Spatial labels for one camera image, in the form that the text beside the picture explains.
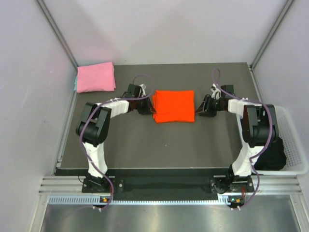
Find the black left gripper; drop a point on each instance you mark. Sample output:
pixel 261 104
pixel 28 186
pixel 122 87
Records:
pixel 148 108

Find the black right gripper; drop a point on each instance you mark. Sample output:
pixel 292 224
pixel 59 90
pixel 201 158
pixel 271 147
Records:
pixel 204 108

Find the orange t shirt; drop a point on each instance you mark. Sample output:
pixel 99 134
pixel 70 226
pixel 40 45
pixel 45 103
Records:
pixel 174 106

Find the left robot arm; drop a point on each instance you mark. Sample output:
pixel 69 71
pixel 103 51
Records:
pixel 95 122

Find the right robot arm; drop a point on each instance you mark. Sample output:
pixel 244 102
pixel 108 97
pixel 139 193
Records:
pixel 259 127

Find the folded pink t shirt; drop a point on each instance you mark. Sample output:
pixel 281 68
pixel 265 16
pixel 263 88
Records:
pixel 95 78

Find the folded teal t shirt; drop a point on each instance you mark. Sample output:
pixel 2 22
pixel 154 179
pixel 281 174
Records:
pixel 75 83

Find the black t shirt in basket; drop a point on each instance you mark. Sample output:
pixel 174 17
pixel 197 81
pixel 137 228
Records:
pixel 273 159

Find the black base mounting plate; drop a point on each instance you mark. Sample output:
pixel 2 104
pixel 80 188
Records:
pixel 164 183

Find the white plastic laundry basket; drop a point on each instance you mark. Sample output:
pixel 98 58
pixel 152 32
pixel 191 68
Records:
pixel 296 163

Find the grey slotted cable duct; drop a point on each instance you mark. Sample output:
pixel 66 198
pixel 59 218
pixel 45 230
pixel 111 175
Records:
pixel 100 200

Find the right aluminium frame post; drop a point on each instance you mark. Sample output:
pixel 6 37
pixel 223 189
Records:
pixel 273 30

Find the aluminium frame post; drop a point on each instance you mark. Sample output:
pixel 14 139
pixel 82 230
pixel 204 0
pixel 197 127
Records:
pixel 273 30
pixel 56 31

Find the left aluminium frame post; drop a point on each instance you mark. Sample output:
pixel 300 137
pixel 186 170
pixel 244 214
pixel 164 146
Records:
pixel 56 31

